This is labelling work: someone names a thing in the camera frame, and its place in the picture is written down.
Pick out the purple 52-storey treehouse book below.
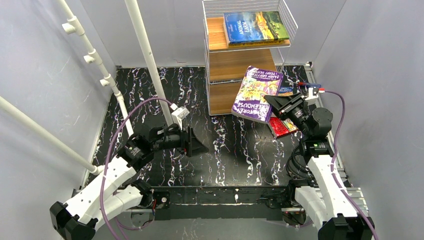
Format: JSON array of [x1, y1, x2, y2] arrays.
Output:
[[231, 66, 283, 124]]

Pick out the orange 130-storey treehouse book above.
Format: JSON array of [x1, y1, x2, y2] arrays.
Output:
[[227, 39, 291, 49]]

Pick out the blue animal farm book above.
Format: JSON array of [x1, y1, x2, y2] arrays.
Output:
[[223, 11, 290, 44]]

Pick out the white wire wooden shelf rack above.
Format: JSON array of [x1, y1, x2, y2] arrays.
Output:
[[202, 0, 298, 116]]

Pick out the blue 91-storey treehouse book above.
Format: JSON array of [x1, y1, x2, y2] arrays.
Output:
[[277, 80, 299, 97]]

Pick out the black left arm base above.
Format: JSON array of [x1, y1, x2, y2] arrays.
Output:
[[127, 188, 171, 211]]

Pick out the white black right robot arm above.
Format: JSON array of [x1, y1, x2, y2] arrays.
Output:
[[264, 93, 378, 240]]

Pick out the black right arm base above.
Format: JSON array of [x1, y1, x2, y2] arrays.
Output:
[[258, 186, 313, 228]]

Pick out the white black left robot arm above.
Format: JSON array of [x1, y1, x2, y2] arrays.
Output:
[[49, 124, 209, 240]]

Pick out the red treehouse book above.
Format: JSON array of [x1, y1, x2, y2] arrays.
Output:
[[268, 116, 298, 139]]

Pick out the blue red screwdriver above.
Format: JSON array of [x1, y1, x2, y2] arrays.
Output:
[[296, 82, 321, 89]]

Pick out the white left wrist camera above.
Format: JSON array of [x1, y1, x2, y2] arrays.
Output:
[[170, 103, 190, 130]]

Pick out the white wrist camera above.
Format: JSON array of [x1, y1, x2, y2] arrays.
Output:
[[170, 103, 190, 130], [304, 86, 326, 104]]

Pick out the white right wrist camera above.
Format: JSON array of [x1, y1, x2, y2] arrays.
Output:
[[304, 86, 326, 104]]

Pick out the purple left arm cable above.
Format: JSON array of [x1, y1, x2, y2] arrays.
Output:
[[99, 96, 175, 240]]

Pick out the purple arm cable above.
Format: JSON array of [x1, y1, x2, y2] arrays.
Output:
[[99, 96, 175, 240], [322, 90, 380, 240]]

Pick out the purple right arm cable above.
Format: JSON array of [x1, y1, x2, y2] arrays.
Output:
[[322, 90, 380, 240]]

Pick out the white pvc pipe frame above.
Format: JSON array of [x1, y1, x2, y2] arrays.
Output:
[[0, 0, 166, 176]]

